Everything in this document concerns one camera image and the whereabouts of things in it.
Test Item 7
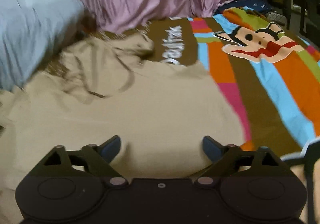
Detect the beige Champion hooded jacket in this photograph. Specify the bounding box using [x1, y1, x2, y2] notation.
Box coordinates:
[1, 35, 245, 223]

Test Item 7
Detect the dark navy clothing pile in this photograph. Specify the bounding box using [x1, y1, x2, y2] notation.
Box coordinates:
[214, 0, 273, 15]

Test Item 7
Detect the brown colourful cartoon bedspread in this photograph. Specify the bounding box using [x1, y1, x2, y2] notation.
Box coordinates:
[89, 8, 319, 155]

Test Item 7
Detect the grey rolled duvet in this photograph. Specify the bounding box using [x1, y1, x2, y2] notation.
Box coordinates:
[1, 0, 85, 91]

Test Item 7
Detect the black mesh office chair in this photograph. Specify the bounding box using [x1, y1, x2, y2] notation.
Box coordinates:
[306, 0, 319, 48]

